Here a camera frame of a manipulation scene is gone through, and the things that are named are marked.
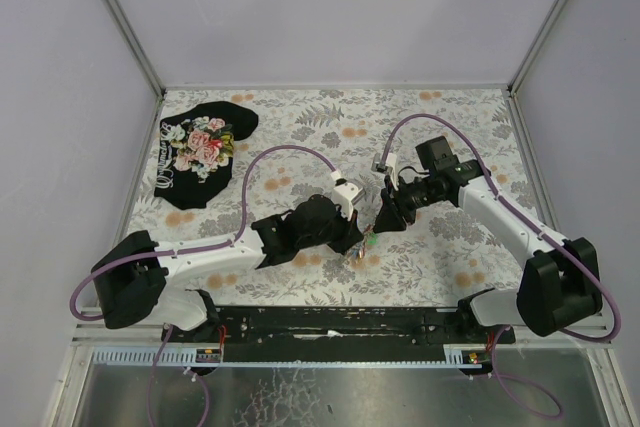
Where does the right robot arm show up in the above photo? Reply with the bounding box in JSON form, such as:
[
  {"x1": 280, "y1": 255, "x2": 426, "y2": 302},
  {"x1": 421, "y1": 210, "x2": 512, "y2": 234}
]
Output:
[{"x1": 372, "y1": 137, "x2": 602, "y2": 337}]

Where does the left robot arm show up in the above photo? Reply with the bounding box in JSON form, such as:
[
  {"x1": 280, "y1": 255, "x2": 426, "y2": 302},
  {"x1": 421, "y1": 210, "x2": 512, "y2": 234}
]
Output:
[{"x1": 92, "y1": 194, "x2": 363, "y2": 331}]

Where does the black floral cloth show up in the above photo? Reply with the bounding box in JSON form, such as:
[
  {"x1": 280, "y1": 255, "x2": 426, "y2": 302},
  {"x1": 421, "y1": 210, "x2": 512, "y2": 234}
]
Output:
[{"x1": 154, "y1": 101, "x2": 259, "y2": 210}]

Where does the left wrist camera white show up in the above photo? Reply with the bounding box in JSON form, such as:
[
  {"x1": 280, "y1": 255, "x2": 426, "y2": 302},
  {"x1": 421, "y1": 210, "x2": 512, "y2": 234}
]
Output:
[{"x1": 330, "y1": 170, "x2": 365, "y2": 220}]

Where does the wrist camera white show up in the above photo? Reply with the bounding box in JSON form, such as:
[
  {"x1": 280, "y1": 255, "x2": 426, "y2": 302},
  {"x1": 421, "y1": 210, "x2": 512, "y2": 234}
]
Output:
[
  {"x1": 330, "y1": 170, "x2": 365, "y2": 220},
  {"x1": 371, "y1": 152, "x2": 399, "y2": 190}
]

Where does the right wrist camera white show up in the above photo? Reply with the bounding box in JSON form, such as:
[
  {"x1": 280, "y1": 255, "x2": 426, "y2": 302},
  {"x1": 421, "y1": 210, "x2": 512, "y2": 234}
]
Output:
[{"x1": 371, "y1": 152, "x2": 399, "y2": 190}]

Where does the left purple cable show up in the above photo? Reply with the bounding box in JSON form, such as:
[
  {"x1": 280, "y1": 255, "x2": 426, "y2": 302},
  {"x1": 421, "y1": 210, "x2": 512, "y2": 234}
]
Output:
[{"x1": 69, "y1": 144, "x2": 341, "y2": 322}]

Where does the purple cable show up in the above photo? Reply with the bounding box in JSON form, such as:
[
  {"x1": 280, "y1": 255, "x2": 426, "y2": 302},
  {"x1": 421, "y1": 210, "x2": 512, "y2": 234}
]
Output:
[
  {"x1": 69, "y1": 144, "x2": 341, "y2": 322},
  {"x1": 381, "y1": 113, "x2": 623, "y2": 419}
]

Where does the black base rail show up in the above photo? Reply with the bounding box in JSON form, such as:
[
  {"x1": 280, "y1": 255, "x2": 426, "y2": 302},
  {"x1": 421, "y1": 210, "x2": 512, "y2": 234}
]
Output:
[{"x1": 163, "y1": 306, "x2": 515, "y2": 356}]

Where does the white cable duct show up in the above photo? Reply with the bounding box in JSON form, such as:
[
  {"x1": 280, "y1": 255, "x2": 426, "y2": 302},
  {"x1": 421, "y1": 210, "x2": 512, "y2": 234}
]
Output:
[{"x1": 92, "y1": 346, "x2": 489, "y2": 370}]

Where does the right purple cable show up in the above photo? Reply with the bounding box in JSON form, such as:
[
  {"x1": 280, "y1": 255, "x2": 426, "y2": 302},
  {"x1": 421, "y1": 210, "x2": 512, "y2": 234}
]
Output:
[{"x1": 381, "y1": 113, "x2": 623, "y2": 419}]

